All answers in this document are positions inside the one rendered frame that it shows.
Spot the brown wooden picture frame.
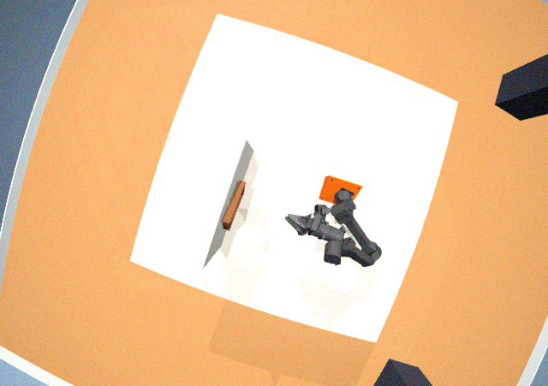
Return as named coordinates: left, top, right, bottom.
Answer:
left=223, top=181, right=246, bottom=231

